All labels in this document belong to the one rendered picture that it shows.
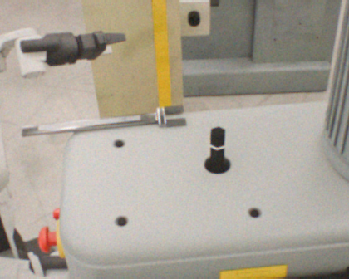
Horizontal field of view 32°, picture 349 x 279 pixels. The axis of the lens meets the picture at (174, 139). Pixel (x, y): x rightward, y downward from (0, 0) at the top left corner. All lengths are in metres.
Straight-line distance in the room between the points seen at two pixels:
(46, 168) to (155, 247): 2.85
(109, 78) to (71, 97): 1.18
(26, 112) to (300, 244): 3.32
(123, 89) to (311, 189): 2.17
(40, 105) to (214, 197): 3.28
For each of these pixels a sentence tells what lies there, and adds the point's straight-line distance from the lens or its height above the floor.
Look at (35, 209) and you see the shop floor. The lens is 3.39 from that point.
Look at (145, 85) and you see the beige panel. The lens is 2.92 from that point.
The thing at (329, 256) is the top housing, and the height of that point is 1.83.
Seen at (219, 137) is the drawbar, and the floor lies 1.95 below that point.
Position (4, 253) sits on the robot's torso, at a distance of 1.82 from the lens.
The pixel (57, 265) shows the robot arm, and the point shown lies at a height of 1.25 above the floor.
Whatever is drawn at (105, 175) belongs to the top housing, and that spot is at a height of 1.89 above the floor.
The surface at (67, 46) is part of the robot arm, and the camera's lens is 1.66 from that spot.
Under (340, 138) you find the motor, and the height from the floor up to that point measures 1.94.
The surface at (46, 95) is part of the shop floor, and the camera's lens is 4.11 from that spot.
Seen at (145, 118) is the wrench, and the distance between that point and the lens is 0.91.
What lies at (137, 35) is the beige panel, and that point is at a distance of 2.76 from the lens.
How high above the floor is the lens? 2.49
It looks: 43 degrees down
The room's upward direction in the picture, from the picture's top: 3 degrees counter-clockwise
